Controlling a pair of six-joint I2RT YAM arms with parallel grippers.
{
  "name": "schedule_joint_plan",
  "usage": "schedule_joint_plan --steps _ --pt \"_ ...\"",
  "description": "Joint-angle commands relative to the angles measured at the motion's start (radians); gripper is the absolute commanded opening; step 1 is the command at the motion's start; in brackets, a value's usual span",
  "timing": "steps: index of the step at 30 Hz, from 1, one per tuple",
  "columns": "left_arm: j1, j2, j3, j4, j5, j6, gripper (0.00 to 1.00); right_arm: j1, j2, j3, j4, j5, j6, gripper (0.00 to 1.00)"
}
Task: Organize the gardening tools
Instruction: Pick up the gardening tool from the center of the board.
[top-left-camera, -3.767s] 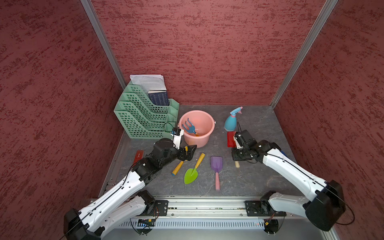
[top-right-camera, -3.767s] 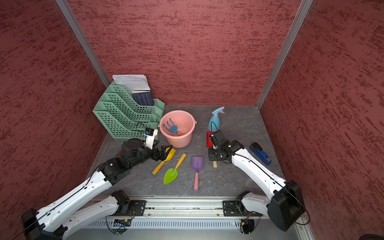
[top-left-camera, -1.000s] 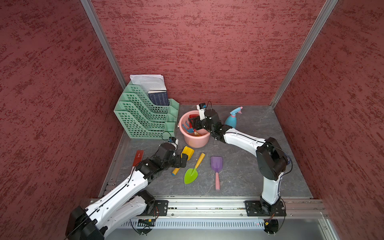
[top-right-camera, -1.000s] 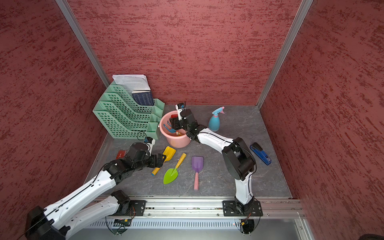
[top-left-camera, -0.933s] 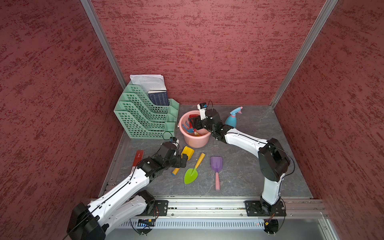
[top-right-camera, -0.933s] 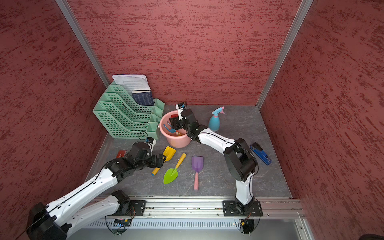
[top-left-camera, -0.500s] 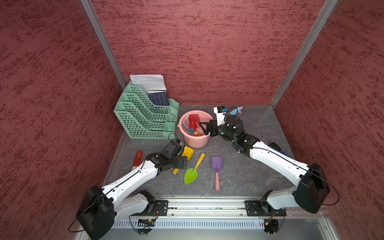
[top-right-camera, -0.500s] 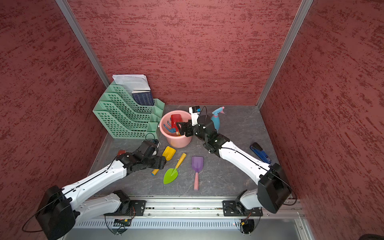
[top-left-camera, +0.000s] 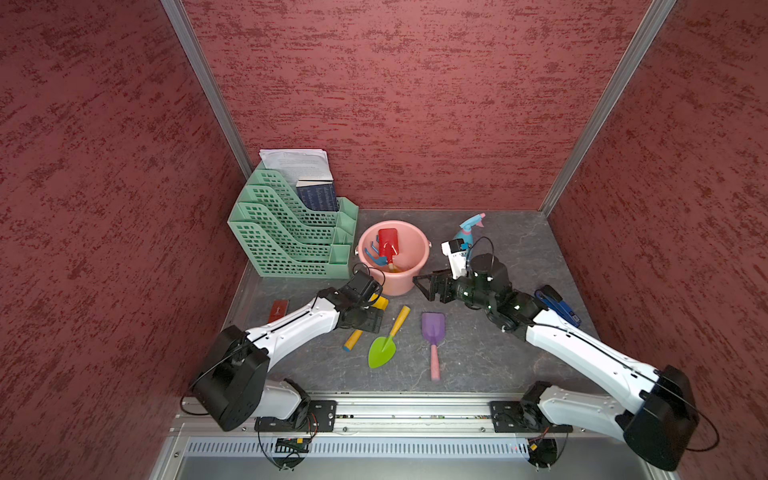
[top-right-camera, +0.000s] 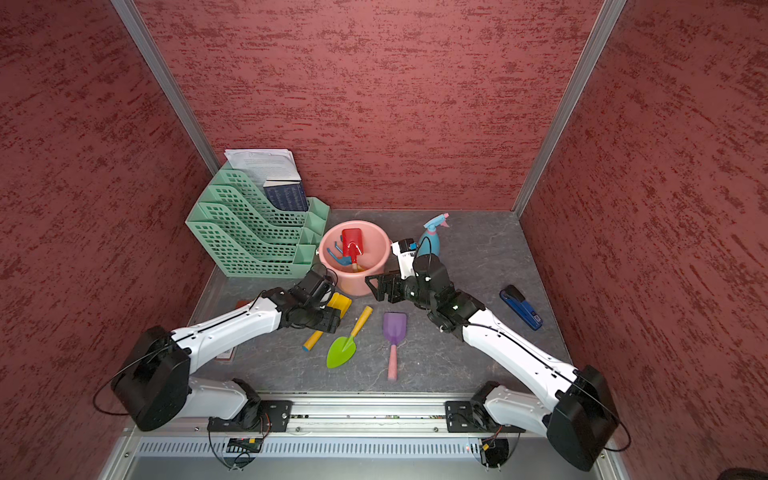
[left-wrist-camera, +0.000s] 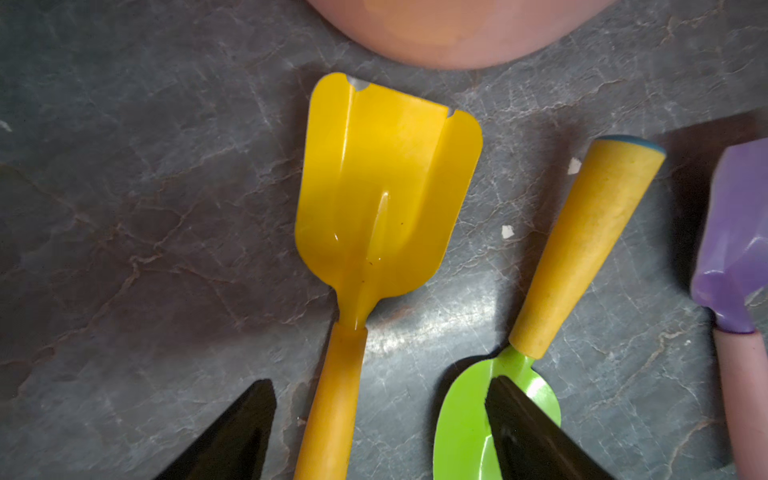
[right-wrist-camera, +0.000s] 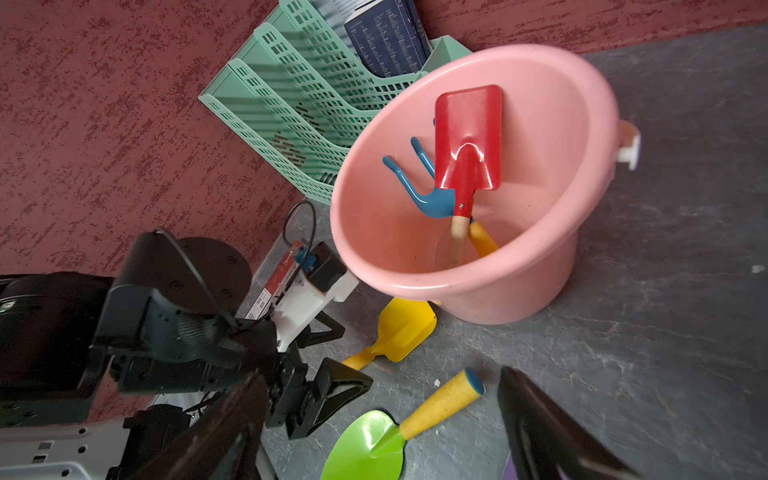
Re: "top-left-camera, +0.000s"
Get aluminium corner post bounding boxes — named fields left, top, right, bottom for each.
left=161, top=0, right=253, bottom=179
left=539, top=0, right=677, bottom=217

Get right aluminium corner post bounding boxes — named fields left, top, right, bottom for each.
left=539, top=0, right=677, bottom=217

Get purple toy shovel pink handle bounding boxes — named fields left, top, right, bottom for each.
left=421, top=312, right=446, bottom=382

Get yellow toy shovel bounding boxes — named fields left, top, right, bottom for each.
left=343, top=294, right=389, bottom=352

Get teal pink spray bottle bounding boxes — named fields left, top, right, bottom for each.
left=454, top=213, right=486, bottom=250

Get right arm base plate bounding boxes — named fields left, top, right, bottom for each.
left=489, top=401, right=573, bottom=435

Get red toy shovel wooden handle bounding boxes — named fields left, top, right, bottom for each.
left=376, top=228, right=400, bottom=272

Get blue toy rake yellow handle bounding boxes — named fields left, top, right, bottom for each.
left=363, top=242, right=389, bottom=267

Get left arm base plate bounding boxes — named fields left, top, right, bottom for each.
left=254, top=400, right=338, bottom=435

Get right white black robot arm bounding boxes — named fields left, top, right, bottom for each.
left=413, top=253, right=700, bottom=471

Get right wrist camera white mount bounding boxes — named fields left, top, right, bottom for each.
left=441, top=238, right=467, bottom=280

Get left aluminium corner post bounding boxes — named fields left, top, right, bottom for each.
left=161, top=0, right=253, bottom=179

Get red white card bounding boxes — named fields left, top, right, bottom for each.
left=268, top=299, right=290, bottom=324

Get pink plastic bucket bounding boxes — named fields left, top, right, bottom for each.
left=356, top=220, right=431, bottom=297

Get dark blue book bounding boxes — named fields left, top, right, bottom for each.
left=296, top=180, right=338, bottom=211

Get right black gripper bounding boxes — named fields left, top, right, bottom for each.
left=412, top=266, right=494, bottom=309

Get green mesh file organizer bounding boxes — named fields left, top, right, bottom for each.
left=228, top=166, right=359, bottom=279

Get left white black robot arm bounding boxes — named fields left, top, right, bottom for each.
left=188, top=271, right=383, bottom=432

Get blue black stapler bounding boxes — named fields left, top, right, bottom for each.
left=535, top=285, right=582, bottom=328

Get white paper documents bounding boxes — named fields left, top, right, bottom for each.
left=259, top=149, right=333, bottom=186

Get green toy trowel yellow handle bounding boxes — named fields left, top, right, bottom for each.
left=368, top=306, right=411, bottom=369

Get aluminium front rail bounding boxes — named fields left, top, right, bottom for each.
left=170, top=388, right=624, bottom=437

